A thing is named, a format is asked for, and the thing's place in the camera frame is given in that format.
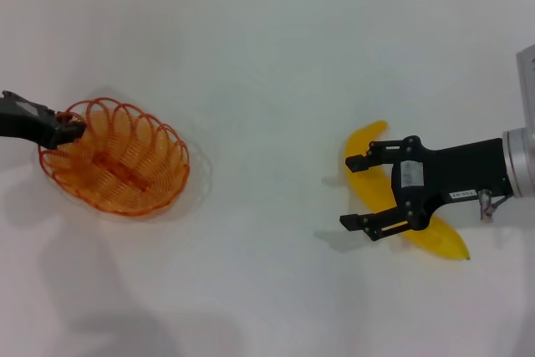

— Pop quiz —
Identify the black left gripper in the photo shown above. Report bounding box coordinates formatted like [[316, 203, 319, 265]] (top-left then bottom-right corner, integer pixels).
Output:
[[0, 89, 88, 150]]

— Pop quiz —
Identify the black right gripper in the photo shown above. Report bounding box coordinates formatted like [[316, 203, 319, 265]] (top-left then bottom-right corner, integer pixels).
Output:
[[339, 135, 512, 242]]

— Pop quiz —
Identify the yellow banana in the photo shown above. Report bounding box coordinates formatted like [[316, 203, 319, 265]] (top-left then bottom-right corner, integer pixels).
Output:
[[343, 120, 471, 262]]

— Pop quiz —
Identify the orange plastic wire basket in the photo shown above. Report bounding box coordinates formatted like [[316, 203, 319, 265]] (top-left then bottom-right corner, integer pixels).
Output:
[[38, 98, 191, 218]]

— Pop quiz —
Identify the metal plug with black cable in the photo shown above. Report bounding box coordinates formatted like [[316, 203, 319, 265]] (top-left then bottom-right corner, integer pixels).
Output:
[[478, 188, 513, 222]]

